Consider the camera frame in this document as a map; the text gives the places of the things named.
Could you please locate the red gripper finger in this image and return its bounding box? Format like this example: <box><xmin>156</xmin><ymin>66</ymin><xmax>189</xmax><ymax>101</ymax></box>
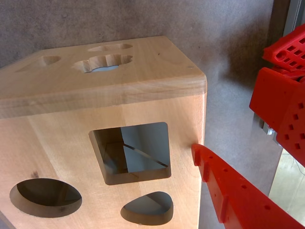
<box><xmin>191</xmin><ymin>143</ymin><xmax>305</xmax><ymax>229</ymax></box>

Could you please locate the wooden shape sorter box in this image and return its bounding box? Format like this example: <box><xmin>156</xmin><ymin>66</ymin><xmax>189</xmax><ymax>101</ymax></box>
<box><xmin>0</xmin><ymin>35</ymin><xmax>207</xmax><ymax>229</ymax></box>

